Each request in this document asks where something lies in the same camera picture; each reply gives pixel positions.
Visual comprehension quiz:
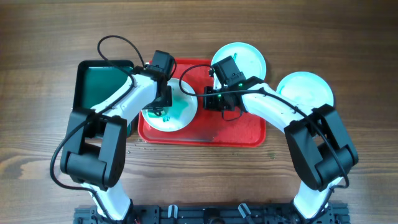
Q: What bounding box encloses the red plastic tray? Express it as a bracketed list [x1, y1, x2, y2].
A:
[137, 57, 267, 147]

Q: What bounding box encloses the white plate tray corner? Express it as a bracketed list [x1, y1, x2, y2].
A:
[211, 42, 267, 81]

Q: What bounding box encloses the white plate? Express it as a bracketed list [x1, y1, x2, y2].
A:
[276, 72, 335, 108]
[142, 78, 198, 132]

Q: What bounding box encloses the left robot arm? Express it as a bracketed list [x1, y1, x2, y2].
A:
[54, 61, 175, 223]

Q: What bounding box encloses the black tray with green liquid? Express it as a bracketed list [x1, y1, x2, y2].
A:
[72, 59, 139, 139]

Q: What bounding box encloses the green scrubbing sponge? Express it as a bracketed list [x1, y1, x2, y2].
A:
[147, 108, 164, 118]

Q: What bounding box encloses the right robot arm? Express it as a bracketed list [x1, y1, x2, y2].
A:
[204, 77, 359, 223]

